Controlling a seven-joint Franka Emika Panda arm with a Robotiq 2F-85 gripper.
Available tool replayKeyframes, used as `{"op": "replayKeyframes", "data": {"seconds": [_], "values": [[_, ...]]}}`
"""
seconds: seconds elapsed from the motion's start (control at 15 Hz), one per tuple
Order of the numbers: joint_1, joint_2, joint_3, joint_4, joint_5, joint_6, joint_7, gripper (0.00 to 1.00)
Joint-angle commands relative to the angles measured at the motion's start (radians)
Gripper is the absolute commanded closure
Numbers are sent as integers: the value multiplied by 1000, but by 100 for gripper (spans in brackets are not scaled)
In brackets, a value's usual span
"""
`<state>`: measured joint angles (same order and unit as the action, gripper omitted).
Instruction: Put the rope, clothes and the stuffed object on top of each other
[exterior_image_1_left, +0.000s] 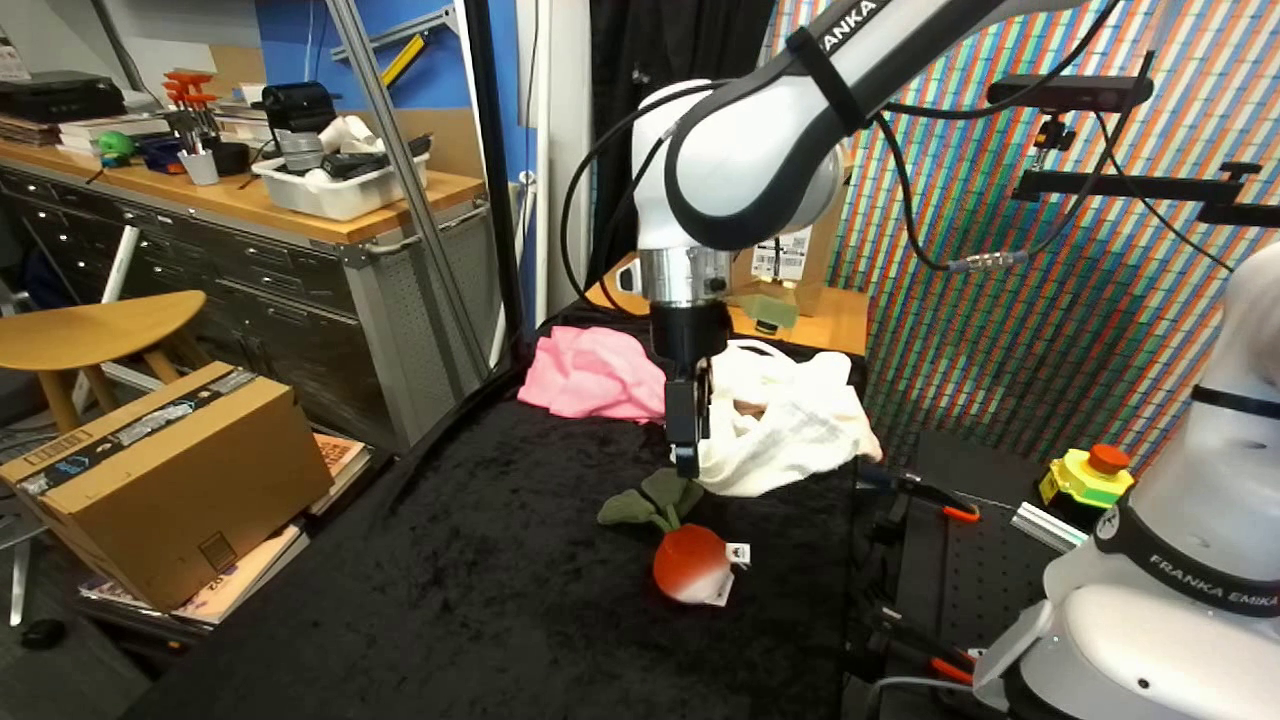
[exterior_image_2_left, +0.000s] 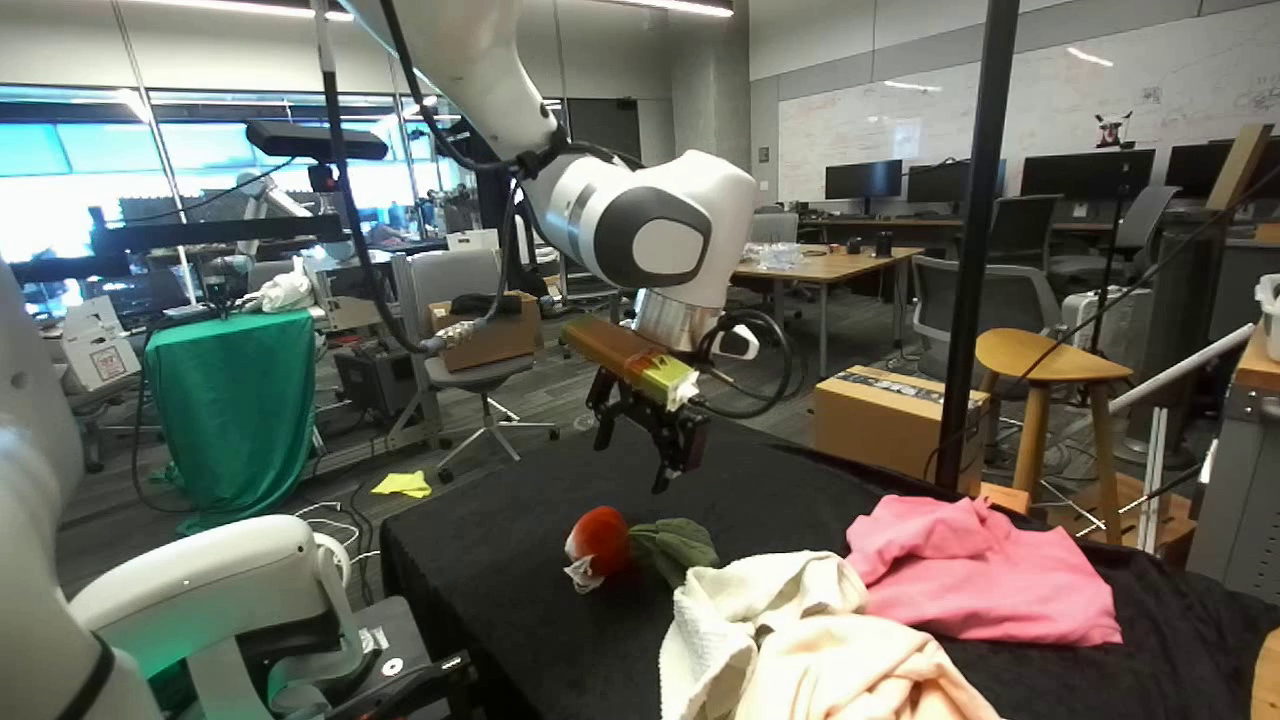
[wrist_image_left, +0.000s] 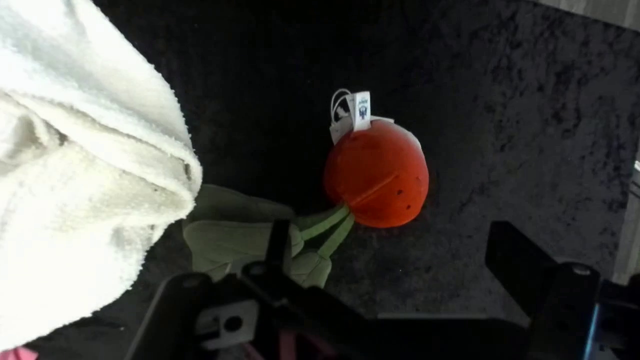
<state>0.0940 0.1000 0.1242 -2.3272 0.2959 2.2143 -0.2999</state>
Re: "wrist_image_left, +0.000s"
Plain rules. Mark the red stuffed radish toy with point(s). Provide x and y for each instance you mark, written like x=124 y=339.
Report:
x=380 y=177

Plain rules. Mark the white towel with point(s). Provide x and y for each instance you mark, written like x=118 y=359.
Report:
x=80 y=173

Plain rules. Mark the pink cloth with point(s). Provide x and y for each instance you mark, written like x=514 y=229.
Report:
x=12 y=355

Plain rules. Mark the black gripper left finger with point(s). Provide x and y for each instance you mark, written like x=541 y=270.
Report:
x=300 y=313

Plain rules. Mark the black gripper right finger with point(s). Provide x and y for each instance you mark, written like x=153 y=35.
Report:
x=560 y=313

